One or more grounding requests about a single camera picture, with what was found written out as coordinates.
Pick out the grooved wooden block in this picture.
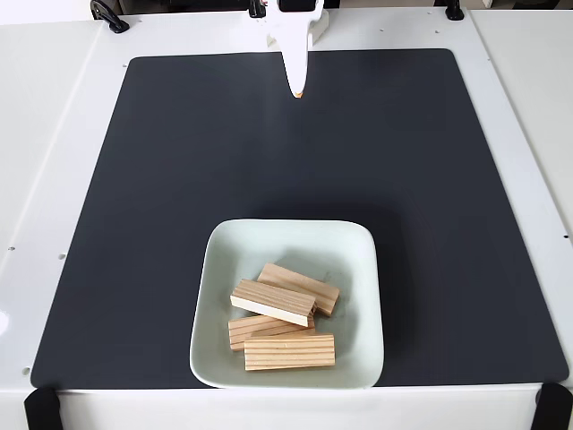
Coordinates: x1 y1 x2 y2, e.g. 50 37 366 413
227 314 316 353
256 262 341 318
229 278 318 328

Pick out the wooden block printed three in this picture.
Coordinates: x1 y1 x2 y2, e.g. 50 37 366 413
243 333 337 373

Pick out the pale green square plate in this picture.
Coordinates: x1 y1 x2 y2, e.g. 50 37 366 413
188 218 386 390

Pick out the black rubber mat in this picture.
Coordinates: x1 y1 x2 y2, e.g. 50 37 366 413
30 47 570 390

